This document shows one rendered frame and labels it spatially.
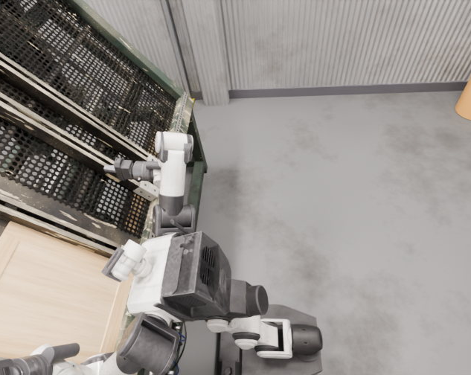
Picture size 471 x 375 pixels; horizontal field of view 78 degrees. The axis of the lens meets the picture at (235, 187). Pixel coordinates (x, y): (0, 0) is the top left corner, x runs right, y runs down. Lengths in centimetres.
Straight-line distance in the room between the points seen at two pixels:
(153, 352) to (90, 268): 64
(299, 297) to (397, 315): 66
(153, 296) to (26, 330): 55
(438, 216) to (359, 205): 62
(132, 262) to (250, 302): 49
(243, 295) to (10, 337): 82
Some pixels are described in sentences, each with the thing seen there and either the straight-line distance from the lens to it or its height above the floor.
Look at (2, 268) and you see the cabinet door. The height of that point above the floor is 131.
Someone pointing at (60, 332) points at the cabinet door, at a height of 108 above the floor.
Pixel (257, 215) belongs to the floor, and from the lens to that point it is 264.
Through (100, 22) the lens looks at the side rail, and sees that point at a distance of 232.
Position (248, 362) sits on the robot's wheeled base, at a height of 17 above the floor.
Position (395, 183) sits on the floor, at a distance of 305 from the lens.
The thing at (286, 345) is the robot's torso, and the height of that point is 34.
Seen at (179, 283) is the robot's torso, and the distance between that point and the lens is 92.
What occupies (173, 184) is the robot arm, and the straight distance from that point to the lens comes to 107.
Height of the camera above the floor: 223
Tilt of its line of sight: 52 degrees down
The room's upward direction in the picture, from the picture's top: 9 degrees counter-clockwise
